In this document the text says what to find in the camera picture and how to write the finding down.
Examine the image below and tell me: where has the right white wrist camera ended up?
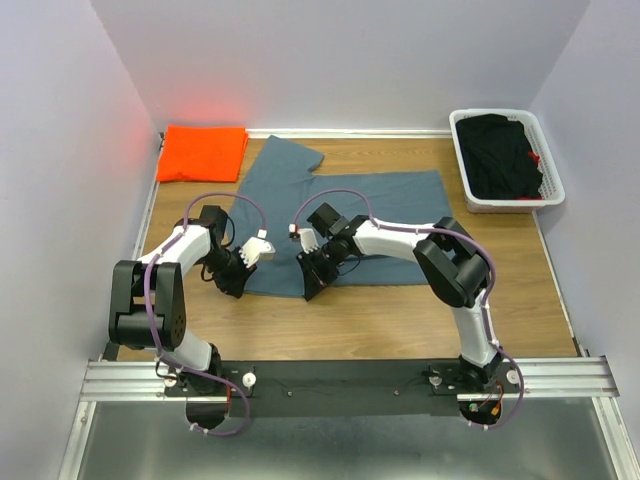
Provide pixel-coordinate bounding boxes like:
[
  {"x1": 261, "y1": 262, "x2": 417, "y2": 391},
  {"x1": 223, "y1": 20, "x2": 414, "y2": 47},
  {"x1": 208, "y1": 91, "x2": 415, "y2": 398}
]
[{"x1": 288, "y1": 223, "x2": 320, "y2": 254}]

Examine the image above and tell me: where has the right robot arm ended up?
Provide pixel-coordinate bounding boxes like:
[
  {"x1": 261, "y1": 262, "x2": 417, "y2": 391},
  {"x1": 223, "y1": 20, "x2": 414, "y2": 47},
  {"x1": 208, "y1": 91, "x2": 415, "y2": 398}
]
[{"x1": 288, "y1": 203, "x2": 504, "y2": 392}]

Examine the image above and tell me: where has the folded orange t-shirt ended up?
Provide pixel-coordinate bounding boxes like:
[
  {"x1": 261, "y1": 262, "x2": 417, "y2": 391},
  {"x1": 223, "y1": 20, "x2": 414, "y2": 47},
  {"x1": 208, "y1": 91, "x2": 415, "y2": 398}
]
[{"x1": 156, "y1": 125, "x2": 249, "y2": 183}]

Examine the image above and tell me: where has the blue-grey t-shirt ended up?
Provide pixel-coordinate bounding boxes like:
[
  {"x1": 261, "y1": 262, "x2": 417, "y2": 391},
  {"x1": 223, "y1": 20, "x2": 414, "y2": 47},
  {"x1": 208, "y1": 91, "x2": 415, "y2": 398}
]
[{"x1": 229, "y1": 134, "x2": 450, "y2": 297}]

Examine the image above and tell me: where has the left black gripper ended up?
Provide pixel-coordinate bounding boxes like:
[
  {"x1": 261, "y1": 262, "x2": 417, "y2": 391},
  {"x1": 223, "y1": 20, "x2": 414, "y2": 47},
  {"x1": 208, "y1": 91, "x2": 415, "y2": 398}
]
[{"x1": 199, "y1": 246, "x2": 258, "y2": 299}]

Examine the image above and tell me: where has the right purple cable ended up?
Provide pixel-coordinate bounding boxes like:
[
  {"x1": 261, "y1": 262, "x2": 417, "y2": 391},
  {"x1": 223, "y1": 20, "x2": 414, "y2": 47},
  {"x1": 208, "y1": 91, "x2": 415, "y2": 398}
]
[{"x1": 289, "y1": 188, "x2": 526, "y2": 431}]

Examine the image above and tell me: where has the aluminium rail frame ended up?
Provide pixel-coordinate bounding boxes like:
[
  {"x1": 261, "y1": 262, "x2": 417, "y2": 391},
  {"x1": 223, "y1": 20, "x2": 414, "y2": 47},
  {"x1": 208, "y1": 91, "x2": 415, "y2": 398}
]
[{"x1": 60, "y1": 136, "x2": 639, "y2": 479}]

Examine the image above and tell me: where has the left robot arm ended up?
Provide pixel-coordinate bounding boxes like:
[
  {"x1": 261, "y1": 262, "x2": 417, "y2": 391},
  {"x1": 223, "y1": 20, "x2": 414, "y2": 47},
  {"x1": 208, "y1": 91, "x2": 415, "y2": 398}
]
[{"x1": 108, "y1": 205, "x2": 256, "y2": 395}]

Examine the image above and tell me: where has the black t-shirt in basket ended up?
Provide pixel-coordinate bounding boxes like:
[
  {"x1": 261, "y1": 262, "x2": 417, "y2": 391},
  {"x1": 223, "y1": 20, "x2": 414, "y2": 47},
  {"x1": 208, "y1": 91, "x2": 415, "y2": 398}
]
[{"x1": 455, "y1": 114, "x2": 537, "y2": 200}]

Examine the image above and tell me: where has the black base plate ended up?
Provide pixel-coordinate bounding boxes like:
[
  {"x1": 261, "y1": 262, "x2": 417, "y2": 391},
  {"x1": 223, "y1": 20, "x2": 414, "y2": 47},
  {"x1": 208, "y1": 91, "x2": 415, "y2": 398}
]
[{"x1": 164, "y1": 359, "x2": 520, "y2": 427}]

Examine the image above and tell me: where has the white laundry basket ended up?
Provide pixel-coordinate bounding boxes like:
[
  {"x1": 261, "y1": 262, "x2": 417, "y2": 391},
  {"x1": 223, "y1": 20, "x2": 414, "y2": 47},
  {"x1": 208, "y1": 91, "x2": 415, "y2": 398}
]
[{"x1": 449, "y1": 108, "x2": 565, "y2": 213}]

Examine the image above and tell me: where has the red garment in basket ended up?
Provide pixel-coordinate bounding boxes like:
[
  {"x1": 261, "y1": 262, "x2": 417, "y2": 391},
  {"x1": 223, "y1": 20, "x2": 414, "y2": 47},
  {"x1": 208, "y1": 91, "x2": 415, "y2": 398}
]
[{"x1": 512, "y1": 151, "x2": 543, "y2": 200}]

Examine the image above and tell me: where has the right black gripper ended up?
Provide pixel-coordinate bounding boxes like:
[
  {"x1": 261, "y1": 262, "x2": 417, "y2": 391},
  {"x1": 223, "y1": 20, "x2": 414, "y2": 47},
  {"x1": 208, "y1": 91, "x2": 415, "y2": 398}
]
[{"x1": 295, "y1": 239, "x2": 343, "y2": 302}]

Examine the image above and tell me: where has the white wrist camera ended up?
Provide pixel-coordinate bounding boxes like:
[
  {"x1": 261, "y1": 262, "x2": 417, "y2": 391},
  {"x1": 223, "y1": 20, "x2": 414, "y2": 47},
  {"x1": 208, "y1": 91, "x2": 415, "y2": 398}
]
[
  {"x1": 288, "y1": 223, "x2": 320, "y2": 254},
  {"x1": 239, "y1": 237, "x2": 276, "y2": 268}
]

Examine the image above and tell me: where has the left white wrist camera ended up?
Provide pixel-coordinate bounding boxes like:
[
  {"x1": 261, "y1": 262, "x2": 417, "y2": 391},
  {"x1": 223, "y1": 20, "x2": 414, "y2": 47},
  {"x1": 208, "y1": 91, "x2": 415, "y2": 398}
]
[{"x1": 239, "y1": 237, "x2": 276, "y2": 268}]

